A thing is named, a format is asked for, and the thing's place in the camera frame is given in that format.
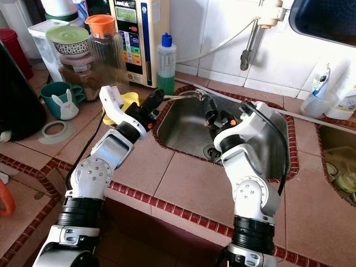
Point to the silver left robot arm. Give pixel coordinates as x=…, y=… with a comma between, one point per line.
x=100, y=172

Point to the white blue tube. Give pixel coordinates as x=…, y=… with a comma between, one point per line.
x=322, y=80

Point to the steel faucet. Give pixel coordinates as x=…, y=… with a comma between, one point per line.
x=251, y=43

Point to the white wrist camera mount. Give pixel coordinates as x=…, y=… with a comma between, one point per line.
x=117, y=108
x=250, y=127

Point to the green dish soap bottle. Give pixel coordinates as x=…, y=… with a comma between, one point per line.
x=167, y=64

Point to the black tray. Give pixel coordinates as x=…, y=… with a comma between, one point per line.
x=325, y=19

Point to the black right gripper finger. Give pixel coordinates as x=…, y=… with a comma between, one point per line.
x=207, y=105
x=216, y=107

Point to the glass jar orange lid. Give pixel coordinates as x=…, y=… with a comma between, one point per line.
x=108, y=58

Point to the white plastic bottle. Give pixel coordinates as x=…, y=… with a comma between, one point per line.
x=345, y=92

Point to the patterned bowl green lid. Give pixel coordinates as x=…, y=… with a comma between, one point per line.
x=68, y=43

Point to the yellow bowl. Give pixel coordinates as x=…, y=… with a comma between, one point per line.
x=132, y=101

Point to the clear plastic cup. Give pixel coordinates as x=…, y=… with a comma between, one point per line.
x=313, y=103

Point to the red container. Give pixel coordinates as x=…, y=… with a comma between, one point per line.
x=14, y=50

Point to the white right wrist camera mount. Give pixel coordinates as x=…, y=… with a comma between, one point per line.
x=250, y=127

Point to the clear pitcher white lid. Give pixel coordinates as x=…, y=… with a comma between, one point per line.
x=41, y=50

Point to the white jar green band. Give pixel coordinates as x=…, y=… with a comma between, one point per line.
x=60, y=6

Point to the thin white pipe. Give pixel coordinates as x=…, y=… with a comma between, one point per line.
x=295, y=112

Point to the beige water ionizer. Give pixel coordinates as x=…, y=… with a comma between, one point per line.
x=144, y=43

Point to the teal rabbit mug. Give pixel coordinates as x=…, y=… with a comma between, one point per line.
x=61, y=100

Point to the steel sink drain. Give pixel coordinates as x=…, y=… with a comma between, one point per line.
x=211, y=153

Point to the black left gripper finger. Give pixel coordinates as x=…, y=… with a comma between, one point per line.
x=159, y=109
x=153, y=98

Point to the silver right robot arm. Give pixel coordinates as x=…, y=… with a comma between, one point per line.
x=256, y=189

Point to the glass jar pink lid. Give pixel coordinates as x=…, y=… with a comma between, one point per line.
x=78, y=75

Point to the beige faucet filter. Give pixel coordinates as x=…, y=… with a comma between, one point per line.
x=272, y=12

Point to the stainless steel sink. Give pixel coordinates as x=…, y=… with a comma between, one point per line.
x=339, y=167
x=181, y=130

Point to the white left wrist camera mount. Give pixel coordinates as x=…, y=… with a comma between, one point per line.
x=117, y=108

